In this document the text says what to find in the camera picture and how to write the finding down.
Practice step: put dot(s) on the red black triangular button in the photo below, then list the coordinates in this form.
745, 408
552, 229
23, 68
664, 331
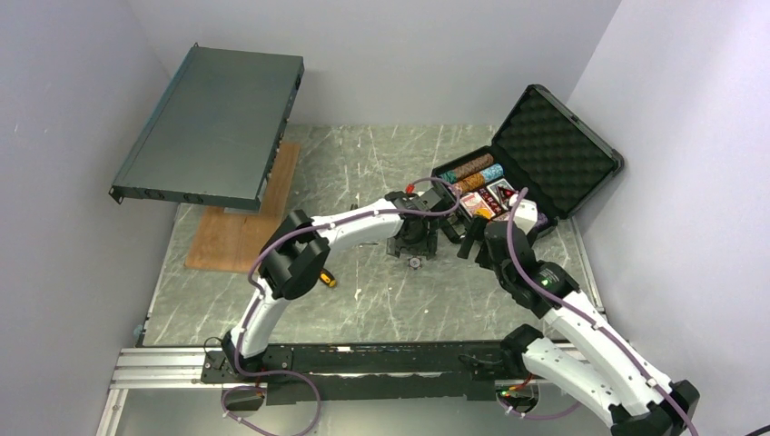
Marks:
505, 194

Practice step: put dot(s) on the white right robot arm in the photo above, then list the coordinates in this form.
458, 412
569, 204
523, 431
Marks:
629, 394

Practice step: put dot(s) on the brown wooden board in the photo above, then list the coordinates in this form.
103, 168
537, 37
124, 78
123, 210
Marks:
230, 240

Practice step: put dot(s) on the white blue poker chip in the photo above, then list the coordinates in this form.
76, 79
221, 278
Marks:
415, 263

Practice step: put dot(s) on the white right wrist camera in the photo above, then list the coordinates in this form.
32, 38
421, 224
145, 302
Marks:
525, 215

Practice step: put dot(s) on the black poker set case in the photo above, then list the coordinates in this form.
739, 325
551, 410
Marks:
544, 146

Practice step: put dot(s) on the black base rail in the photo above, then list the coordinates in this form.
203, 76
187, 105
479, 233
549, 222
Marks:
474, 371

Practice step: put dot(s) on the red playing card deck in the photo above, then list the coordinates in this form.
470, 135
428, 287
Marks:
470, 202

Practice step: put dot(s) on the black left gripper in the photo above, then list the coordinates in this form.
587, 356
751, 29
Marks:
426, 247

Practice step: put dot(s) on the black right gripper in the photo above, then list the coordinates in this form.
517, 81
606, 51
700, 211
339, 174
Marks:
476, 232

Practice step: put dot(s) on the orange black screwdriver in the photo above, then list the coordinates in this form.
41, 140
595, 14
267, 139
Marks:
328, 279

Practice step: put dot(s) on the yellow dealer button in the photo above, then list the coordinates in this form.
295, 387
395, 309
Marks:
483, 212

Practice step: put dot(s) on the blue playing card deck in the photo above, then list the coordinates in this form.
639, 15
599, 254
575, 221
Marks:
489, 187

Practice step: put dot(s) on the dark grey rack server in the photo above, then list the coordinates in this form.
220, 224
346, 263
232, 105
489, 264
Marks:
213, 136

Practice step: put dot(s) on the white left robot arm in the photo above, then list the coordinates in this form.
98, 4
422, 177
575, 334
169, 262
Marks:
291, 262

